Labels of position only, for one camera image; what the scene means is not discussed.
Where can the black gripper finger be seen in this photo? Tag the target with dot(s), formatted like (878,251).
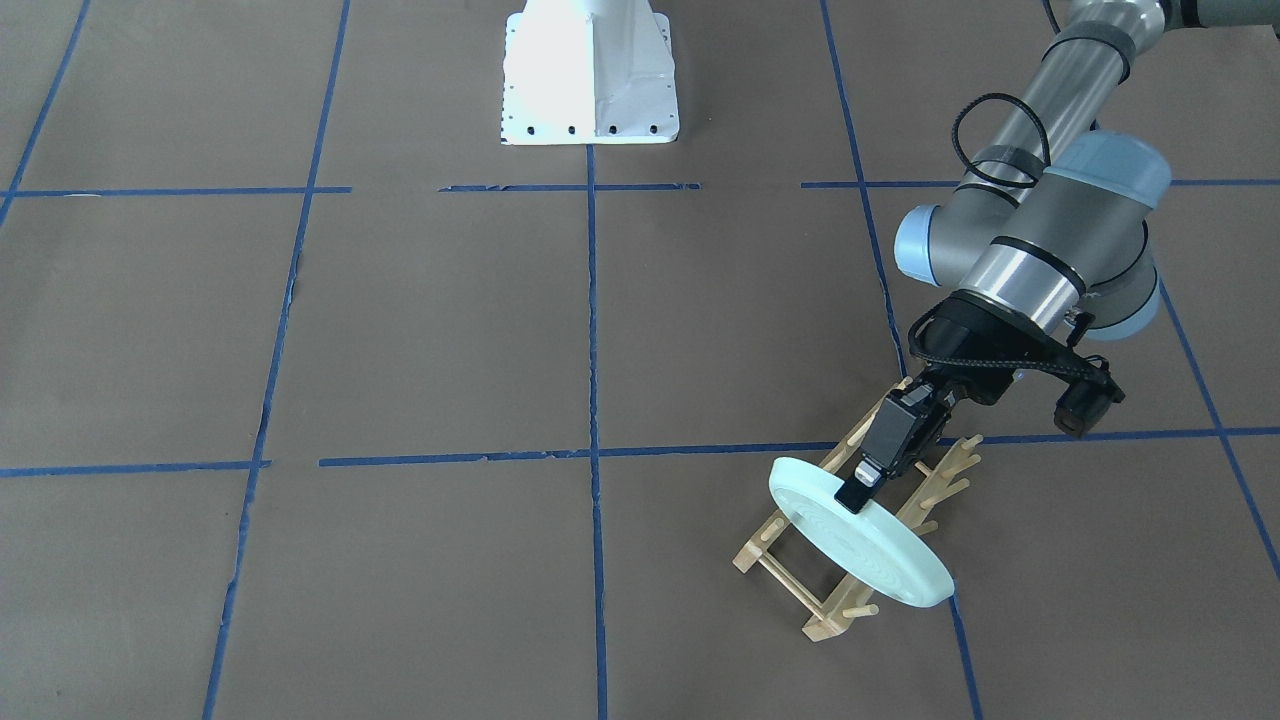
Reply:
(862,486)

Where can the light green plate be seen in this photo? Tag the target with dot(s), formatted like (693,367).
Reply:
(873,545)

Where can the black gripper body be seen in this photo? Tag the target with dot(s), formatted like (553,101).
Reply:
(978,368)

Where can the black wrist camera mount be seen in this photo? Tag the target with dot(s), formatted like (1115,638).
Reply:
(971,349)

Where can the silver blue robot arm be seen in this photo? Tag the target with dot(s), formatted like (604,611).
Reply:
(1043,243)

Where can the wooden dish rack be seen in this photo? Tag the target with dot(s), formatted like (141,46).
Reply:
(851,599)

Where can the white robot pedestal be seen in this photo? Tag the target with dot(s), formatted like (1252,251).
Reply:
(588,73)

